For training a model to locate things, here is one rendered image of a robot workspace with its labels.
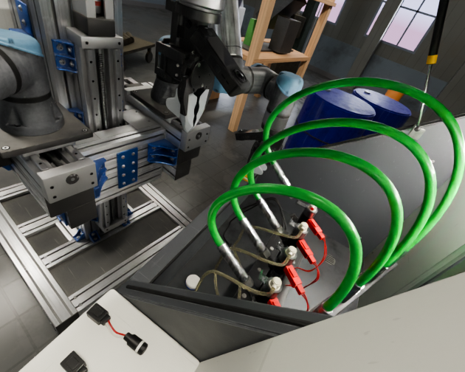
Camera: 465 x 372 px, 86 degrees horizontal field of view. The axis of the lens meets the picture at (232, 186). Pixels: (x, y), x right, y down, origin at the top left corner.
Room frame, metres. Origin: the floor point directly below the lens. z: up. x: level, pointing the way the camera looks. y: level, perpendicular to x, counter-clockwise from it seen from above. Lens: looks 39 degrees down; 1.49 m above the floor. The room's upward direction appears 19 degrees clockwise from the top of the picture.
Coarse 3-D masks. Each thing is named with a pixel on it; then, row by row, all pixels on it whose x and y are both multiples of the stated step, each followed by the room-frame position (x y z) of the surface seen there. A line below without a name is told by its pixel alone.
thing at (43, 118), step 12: (48, 96) 0.56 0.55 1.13; (0, 108) 0.49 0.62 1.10; (12, 108) 0.49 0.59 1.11; (24, 108) 0.50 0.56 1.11; (36, 108) 0.52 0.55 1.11; (48, 108) 0.55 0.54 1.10; (0, 120) 0.48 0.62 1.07; (12, 120) 0.48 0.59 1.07; (24, 120) 0.49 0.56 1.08; (36, 120) 0.51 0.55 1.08; (48, 120) 0.53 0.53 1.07; (60, 120) 0.57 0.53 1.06; (12, 132) 0.47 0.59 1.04; (24, 132) 0.48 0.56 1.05; (36, 132) 0.50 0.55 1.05; (48, 132) 0.52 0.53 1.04
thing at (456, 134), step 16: (336, 80) 0.49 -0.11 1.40; (352, 80) 0.48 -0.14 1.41; (368, 80) 0.47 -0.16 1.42; (384, 80) 0.47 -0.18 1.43; (304, 96) 0.51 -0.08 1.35; (416, 96) 0.45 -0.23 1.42; (432, 96) 0.45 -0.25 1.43; (272, 112) 0.52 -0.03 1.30; (448, 112) 0.43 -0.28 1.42; (448, 128) 0.43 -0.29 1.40; (464, 144) 0.42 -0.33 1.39; (464, 160) 0.41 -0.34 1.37; (448, 192) 0.40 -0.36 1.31; (432, 224) 0.39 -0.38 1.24; (416, 240) 0.39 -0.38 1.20
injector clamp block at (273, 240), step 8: (288, 232) 0.51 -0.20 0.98; (272, 240) 0.47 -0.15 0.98; (280, 240) 0.48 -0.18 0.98; (272, 248) 0.44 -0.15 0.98; (272, 256) 0.41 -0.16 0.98; (256, 264) 0.37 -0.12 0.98; (264, 264) 0.38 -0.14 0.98; (296, 264) 0.41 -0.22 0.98; (256, 272) 0.35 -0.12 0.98; (264, 272) 0.36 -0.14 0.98; (256, 280) 0.33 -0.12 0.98; (256, 288) 0.31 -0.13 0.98; (248, 296) 0.29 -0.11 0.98
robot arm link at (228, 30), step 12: (228, 0) 0.77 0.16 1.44; (228, 12) 0.76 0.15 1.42; (216, 24) 0.74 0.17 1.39; (228, 24) 0.74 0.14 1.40; (228, 36) 0.73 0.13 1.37; (240, 36) 0.76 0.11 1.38; (228, 48) 0.72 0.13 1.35; (240, 48) 0.74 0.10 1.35; (240, 60) 0.73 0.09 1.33; (252, 72) 0.74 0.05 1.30; (216, 84) 0.67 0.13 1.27; (252, 84) 0.73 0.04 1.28
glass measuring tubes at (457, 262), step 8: (464, 248) 0.36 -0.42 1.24; (448, 256) 0.36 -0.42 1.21; (456, 256) 0.35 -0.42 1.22; (464, 256) 0.35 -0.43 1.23; (440, 264) 0.36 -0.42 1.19; (448, 264) 0.35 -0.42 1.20; (456, 264) 0.35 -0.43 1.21; (464, 264) 0.32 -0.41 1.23; (424, 272) 0.36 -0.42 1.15; (432, 272) 0.35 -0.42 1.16; (440, 272) 0.35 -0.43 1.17; (448, 272) 0.33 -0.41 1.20; (456, 272) 0.32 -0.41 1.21; (416, 280) 0.36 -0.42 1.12; (424, 280) 0.35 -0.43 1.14; (432, 280) 0.35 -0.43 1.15; (408, 288) 0.35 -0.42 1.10; (416, 288) 0.35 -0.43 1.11; (392, 296) 0.36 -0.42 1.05
